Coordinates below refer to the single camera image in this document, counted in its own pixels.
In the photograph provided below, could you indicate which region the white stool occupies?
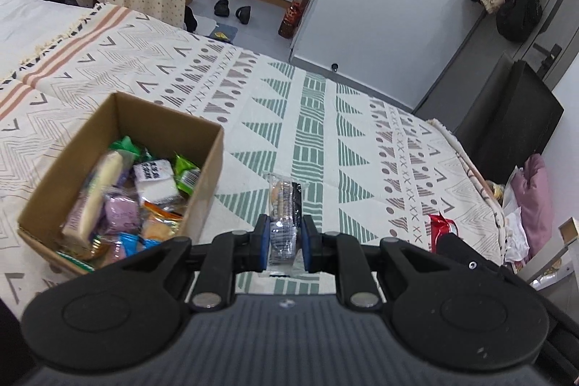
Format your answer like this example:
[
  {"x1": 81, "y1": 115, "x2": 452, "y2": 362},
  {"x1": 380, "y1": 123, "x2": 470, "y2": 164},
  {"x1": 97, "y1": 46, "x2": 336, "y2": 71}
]
[{"x1": 527, "y1": 219, "x2": 579, "y2": 287}]

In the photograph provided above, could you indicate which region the crumpled white plastic bag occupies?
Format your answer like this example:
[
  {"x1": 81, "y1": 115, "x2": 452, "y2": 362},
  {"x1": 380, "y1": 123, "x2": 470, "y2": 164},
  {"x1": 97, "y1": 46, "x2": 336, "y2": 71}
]
[{"x1": 500, "y1": 182, "x2": 530, "y2": 264}]

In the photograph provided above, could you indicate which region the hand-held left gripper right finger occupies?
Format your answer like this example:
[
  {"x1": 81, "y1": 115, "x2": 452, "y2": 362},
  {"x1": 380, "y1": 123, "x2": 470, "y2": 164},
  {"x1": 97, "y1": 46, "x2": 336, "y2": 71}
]
[{"x1": 301, "y1": 214, "x2": 453, "y2": 310}]

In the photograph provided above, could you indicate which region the bright green snack packet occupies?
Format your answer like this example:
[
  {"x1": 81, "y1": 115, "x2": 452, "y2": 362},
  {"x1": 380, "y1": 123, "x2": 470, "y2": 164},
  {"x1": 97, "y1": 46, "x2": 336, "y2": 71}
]
[{"x1": 174, "y1": 154, "x2": 202, "y2": 197}]

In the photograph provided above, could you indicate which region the white bed sheet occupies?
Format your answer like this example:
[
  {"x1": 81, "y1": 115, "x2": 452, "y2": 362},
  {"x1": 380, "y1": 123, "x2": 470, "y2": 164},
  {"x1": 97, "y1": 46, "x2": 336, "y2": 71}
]
[{"x1": 0, "y1": 0, "x2": 98, "y2": 81}]

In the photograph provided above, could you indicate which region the white snack packet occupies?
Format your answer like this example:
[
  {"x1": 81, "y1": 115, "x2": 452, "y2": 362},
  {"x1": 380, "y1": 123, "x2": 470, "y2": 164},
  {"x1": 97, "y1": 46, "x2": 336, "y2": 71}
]
[{"x1": 132, "y1": 159, "x2": 179, "y2": 206}]

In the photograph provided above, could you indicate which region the purple snack packet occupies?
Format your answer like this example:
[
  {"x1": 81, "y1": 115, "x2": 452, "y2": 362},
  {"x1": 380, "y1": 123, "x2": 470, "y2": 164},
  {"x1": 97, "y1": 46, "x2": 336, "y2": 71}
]
[{"x1": 102, "y1": 191, "x2": 143, "y2": 235}]

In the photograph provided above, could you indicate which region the black flat monitor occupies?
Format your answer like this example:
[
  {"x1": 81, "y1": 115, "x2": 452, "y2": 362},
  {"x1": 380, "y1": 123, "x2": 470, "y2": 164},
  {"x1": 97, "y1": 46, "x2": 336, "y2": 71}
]
[{"x1": 455, "y1": 60, "x2": 565, "y2": 185}]

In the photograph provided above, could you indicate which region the brown oil bottle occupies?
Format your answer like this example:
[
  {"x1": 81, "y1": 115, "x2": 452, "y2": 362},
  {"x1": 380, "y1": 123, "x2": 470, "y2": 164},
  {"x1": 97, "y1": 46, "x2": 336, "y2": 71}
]
[{"x1": 278, "y1": 1, "x2": 301, "y2": 39}]

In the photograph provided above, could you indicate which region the pink cloth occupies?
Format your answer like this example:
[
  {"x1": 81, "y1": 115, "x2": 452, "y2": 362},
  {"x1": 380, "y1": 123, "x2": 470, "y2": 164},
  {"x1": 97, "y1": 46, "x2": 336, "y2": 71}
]
[{"x1": 511, "y1": 153, "x2": 548, "y2": 258}]

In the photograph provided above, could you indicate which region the long white cake packet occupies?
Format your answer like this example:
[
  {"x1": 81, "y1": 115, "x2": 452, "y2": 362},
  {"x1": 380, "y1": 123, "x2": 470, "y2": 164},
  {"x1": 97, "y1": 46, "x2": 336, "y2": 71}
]
[{"x1": 61, "y1": 151, "x2": 125, "y2": 246}]

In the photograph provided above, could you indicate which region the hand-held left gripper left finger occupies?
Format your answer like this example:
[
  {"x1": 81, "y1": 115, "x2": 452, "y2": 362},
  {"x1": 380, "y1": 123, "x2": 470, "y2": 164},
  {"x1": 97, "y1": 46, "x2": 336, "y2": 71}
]
[{"x1": 115, "y1": 214, "x2": 272, "y2": 310}]

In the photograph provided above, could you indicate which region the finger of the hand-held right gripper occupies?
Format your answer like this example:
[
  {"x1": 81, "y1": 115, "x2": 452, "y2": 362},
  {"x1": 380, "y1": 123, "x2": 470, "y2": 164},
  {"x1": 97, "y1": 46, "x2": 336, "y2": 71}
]
[{"x1": 436, "y1": 232, "x2": 503, "y2": 278}]

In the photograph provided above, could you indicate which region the clear biscuit packet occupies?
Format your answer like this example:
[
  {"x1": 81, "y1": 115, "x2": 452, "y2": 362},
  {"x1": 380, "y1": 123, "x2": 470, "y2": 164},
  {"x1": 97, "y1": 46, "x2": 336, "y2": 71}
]
[{"x1": 262, "y1": 173, "x2": 308, "y2": 278}]

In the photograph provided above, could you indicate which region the door handle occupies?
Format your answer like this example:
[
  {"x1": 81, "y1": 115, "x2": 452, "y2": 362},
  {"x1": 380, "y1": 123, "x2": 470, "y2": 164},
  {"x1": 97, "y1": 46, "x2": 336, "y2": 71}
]
[{"x1": 531, "y1": 43, "x2": 562, "y2": 77}]

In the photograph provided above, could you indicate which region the brown cardboard box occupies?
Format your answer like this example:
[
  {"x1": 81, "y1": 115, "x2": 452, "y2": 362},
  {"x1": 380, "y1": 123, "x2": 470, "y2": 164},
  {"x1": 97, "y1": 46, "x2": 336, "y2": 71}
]
[{"x1": 17, "y1": 91, "x2": 225, "y2": 276}]

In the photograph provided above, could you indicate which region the orange cracker packet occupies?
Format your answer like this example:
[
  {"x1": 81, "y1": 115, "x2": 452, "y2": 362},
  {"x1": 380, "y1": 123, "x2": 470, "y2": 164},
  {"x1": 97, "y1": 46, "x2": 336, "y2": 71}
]
[{"x1": 140, "y1": 203, "x2": 186, "y2": 242}]

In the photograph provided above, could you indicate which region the green-edged cookie packet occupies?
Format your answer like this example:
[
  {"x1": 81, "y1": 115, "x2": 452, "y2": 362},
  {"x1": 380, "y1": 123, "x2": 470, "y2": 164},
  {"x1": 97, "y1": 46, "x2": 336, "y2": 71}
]
[{"x1": 56, "y1": 248, "x2": 96, "y2": 273}]

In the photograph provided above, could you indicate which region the grey floor mat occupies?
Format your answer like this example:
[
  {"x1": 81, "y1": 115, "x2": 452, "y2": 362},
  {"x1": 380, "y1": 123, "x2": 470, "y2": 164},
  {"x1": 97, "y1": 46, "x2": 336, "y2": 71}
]
[{"x1": 208, "y1": 24, "x2": 238, "y2": 43}]

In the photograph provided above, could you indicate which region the dark green snack packet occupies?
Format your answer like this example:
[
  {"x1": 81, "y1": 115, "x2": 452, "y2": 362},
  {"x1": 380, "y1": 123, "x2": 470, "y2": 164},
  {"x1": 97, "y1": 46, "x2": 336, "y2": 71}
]
[{"x1": 109, "y1": 136, "x2": 143, "y2": 163}]

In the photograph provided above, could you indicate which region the red snack packet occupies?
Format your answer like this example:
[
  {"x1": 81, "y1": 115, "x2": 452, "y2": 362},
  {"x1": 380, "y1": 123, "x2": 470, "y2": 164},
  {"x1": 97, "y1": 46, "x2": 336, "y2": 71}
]
[{"x1": 427, "y1": 213, "x2": 460, "y2": 253}]

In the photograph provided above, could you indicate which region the blue silver snack packet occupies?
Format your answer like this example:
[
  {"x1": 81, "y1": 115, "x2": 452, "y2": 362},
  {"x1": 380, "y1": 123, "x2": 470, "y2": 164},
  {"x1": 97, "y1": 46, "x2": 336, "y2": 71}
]
[{"x1": 115, "y1": 232, "x2": 152, "y2": 258}]

